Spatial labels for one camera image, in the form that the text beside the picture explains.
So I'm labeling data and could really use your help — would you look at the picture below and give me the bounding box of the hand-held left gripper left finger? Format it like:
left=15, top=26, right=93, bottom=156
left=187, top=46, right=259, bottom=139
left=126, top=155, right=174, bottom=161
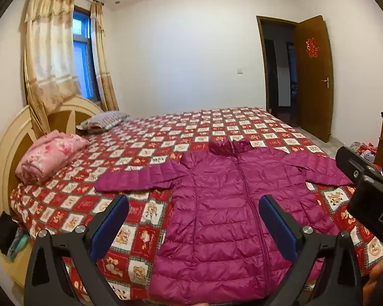
left=23, top=194, right=130, bottom=306

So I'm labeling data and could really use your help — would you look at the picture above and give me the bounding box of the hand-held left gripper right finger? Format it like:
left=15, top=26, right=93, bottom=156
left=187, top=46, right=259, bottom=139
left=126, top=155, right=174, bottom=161
left=258, top=194, right=363, bottom=306

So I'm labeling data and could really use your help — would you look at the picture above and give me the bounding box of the purple down jacket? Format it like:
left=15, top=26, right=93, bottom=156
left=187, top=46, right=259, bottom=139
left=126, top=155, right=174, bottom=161
left=94, top=138, right=355, bottom=306

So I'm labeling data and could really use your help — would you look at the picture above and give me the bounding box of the pile of clothes on floor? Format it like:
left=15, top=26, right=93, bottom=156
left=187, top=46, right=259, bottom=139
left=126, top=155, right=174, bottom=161
left=349, top=142, right=379, bottom=164

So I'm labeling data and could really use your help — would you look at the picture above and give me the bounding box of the person's right hand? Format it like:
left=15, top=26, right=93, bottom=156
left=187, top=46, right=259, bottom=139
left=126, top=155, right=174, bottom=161
left=362, top=258, right=383, bottom=306

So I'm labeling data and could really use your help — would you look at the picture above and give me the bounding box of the brown wooden door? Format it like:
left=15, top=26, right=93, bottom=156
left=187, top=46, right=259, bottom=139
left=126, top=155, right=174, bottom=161
left=293, top=15, right=334, bottom=143

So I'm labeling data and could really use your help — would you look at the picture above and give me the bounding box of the teal cloth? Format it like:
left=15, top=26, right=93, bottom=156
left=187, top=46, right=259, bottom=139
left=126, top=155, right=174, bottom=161
left=6, top=228, right=31, bottom=262

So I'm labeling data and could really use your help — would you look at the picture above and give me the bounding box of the pink folded blanket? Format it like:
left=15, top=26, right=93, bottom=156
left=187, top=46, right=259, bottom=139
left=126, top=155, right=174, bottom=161
left=15, top=130, right=90, bottom=185

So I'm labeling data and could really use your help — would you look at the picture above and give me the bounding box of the beige nightstand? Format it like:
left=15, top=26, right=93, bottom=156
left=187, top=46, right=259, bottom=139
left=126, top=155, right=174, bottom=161
left=0, top=249, right=31, bottom=290

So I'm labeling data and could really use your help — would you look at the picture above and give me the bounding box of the striped pillow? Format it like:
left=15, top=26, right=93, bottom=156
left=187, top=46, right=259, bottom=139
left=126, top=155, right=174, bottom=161
left=76, top=111, right=130, bottom=131

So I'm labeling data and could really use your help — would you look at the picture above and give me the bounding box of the dark cloth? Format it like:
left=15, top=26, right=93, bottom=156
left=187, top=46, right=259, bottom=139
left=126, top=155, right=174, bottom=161
left=0, top=215, right=20, bottom=256

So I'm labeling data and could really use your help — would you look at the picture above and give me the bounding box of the red patterned bedspread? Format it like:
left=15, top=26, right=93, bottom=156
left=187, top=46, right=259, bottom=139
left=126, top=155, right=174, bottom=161
left=9, top=107, right=383, bottom=303

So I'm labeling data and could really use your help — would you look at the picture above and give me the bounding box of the beige wooden headboard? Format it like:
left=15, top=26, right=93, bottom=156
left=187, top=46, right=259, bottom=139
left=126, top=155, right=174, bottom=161
left=0, top=97, right=104, bottom=227

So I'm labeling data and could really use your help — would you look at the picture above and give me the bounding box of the red paper door decoration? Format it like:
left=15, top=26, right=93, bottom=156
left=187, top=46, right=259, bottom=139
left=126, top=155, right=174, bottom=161
left=305, top=36, right=320, bottom=58

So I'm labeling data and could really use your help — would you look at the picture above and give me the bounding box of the window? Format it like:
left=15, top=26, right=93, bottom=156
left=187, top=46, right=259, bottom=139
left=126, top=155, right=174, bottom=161
left=72, top=6, right=102, bottom=103

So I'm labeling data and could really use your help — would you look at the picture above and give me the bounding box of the wide beige floral curtain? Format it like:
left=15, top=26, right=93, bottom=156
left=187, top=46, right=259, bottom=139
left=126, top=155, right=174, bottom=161
left=23, top=0, right=83, bottom=137

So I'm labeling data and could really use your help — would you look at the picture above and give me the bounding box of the brown door frame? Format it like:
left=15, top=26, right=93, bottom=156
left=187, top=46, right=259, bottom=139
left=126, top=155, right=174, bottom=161
left=256, top=15, right=299, bottom=128

